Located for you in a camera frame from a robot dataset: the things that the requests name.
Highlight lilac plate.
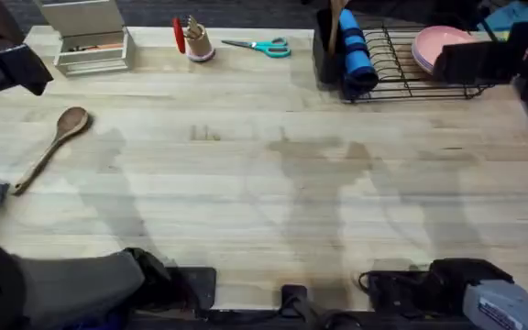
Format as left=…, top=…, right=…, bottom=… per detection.
left=411, top=43, right=435, bottom=77

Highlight black wire dish rack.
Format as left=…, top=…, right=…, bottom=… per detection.
left=312, top=7, right=497, bottom=105

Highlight grey open box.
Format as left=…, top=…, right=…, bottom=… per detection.
left=33, top=0, right=136, bottom=77

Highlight black rail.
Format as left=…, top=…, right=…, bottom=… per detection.
left=126, top=284, right=476, bottom=330

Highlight blue cylindrical bottle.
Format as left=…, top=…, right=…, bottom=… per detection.
left=338, top=8, right=380, bottom=93

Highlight red handled tool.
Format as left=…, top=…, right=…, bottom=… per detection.
left=172, top=16, right=187, bottom=55

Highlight pink plate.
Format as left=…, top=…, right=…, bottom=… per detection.
left=412, top=26, right=481, bottom=74

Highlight cardboard cup with tools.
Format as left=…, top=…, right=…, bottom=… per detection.
left=184, top=15, right=216, bottom=63

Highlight blue cloth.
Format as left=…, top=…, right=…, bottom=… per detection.
left=476, top=0, right=528, bottom=34

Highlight teal handled scissors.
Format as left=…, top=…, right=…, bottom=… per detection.
left=221, top=37, right=292, bottom=60

